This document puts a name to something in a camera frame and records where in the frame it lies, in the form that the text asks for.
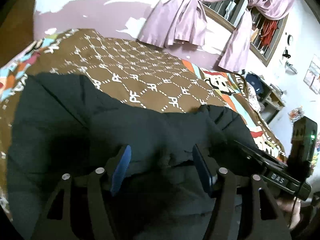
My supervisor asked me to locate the floral cloth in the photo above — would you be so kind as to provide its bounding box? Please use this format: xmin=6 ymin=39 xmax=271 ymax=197
xmin=247 ymin=90 xmax=262 ymax=113

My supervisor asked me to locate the person's right hand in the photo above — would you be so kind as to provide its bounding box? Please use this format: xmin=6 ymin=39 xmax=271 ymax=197
xmin=277 ymin=197 xmax=302 ymax=230

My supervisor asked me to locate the pink tied curtain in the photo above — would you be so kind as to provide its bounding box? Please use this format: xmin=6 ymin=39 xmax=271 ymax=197
xmin=218 ymin=0 xmax=298 ymax=72
xmin=137 ymin=0 xmax=250 ymax=48

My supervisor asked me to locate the wooden headboard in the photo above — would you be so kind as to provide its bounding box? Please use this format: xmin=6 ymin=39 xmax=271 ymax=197
xmin=0 ymin=0 xmax=38 ymax=67

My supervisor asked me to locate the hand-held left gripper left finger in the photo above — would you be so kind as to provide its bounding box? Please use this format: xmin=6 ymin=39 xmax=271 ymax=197
xmin=31 ymin=144 xmax=132 ymax=240

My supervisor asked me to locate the beige shelf desk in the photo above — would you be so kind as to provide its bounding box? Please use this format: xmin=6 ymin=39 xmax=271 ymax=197
xmin=259 ymin=81 xmax=285 ymax=124

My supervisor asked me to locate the barred window with brown frame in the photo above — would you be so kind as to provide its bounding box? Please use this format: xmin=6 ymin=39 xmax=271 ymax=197
xmin=139 ymin=0 xmax=289 ymax=67

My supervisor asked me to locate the brown printed blanket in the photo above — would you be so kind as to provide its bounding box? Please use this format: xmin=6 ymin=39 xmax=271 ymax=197
xmin=0 ymin=28 xmax=287 ymax=215

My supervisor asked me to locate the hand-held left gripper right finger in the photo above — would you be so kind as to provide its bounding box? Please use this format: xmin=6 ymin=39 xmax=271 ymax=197
xmin=192 ymin=144 xmax=293 ymax=240

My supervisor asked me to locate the red hanging cloth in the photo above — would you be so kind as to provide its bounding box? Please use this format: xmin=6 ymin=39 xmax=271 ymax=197
xmin=260 ymin=20 xmax=278 ymax=47

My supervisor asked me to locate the black padded jacket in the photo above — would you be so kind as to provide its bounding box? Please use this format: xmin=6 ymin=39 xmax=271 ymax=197
xmin=6 ymin=71 xmax=293 ymax=240

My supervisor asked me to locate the dark blue cap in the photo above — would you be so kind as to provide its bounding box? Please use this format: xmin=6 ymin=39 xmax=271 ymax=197
xmin=245 ymin=73 xmax=263 ymax=93

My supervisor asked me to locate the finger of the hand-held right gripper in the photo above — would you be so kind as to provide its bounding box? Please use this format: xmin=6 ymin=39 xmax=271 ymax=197
xmin=231 ymin=140 xmax=288 ymax=167
xmin=246 ymin=154 xmax=288 ymax=173

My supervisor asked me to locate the wall poster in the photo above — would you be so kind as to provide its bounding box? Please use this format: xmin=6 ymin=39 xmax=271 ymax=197
xmin=310 ymin=55 xmax=320 ymax=75
xmin=304 ymin=69 xmax=320 ymax=92

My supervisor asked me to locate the colourful wall sticker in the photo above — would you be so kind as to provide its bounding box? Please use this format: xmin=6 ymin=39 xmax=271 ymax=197
xmin=287 ymin=107 xmax=304 ymax=123

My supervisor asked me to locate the small wall rack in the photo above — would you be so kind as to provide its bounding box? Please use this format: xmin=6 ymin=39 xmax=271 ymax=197
xmin=285 ymin=61 xmax=298 ymax=74

